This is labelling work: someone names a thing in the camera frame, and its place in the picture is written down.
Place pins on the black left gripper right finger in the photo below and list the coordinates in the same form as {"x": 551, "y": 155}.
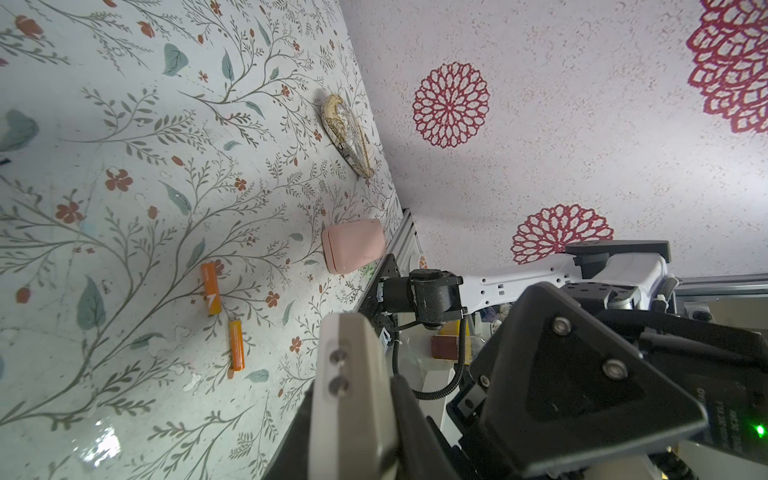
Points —
{"x": 420, "y": 454}

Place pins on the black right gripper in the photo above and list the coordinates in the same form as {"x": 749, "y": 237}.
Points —
{"x": 557, "y": 390}

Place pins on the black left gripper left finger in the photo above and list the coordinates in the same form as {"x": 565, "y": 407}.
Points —
{"x": 290, "y": 461}

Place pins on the white universal AC remote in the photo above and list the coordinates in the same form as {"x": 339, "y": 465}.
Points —
{"x": 353, "y": 431}

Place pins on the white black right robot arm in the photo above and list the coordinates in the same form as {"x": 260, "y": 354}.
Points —
{"x": 625, "y": 285}

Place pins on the orange AA battery lower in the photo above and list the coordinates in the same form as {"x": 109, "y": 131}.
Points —
{"x": 236, "y": 341}

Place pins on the orange aa battery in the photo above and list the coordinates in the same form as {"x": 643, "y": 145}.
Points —
{"x": 211, "y": 289}
{"x": 236, "y": 341}

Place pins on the orange AA battery upper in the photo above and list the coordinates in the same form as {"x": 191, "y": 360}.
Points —
{"x": 211, "y": 289}

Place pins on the pink rounded case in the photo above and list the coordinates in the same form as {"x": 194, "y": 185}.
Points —
{"x": 349, "y": 246}

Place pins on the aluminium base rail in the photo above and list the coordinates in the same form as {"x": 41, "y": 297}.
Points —
{"x": 404, "y": 253}

